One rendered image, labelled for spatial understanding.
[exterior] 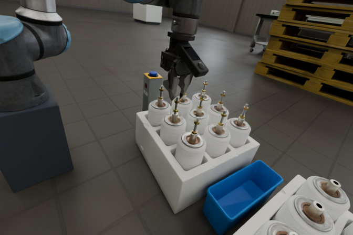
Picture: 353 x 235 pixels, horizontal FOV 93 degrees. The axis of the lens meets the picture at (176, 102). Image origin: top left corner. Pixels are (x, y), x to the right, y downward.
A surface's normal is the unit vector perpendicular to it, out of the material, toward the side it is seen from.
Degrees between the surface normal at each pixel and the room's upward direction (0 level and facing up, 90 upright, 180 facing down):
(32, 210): 0
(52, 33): 97
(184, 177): 0
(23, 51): 92
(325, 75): 90
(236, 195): 0
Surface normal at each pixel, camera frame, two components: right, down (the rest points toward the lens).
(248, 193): 0.14, -0.86
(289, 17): -0.69, 0.27
